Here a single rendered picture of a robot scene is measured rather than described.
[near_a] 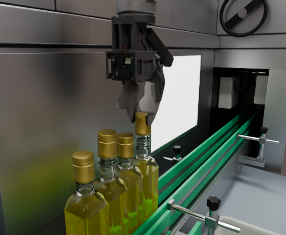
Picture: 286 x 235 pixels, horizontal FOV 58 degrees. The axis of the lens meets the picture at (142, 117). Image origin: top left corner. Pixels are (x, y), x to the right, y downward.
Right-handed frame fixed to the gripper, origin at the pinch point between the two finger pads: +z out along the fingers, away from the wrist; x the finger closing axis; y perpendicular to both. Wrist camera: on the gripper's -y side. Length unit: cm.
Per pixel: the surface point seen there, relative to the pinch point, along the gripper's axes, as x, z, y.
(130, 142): 1.5, 3.4, 6.4
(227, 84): -12, 4, -101
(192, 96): -13, 5, -57
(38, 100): -11.9, -5.1, 16.5
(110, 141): 1.9, 1.4, 12.4
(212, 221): 15.4, 22.1, -4.7
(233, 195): 8, 44, -54
